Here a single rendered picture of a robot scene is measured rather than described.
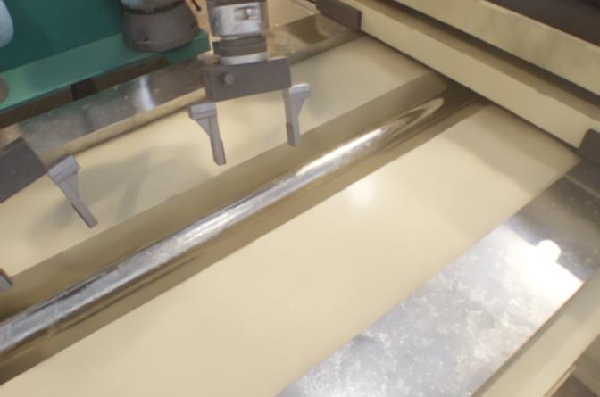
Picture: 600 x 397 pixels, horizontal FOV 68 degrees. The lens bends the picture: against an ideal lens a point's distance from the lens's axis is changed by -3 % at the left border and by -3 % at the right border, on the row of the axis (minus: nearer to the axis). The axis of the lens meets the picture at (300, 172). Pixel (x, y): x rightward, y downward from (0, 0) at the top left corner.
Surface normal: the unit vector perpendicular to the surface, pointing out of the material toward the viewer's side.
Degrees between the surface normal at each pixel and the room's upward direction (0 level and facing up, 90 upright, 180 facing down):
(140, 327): 0
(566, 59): 90
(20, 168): 67
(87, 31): 90
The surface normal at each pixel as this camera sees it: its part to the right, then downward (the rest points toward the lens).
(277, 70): 0.43, 0.25
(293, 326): -0.03, -0.72
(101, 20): 0.58, 0.55
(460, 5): -0.80, 0.43
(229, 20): -0.16, 0.35
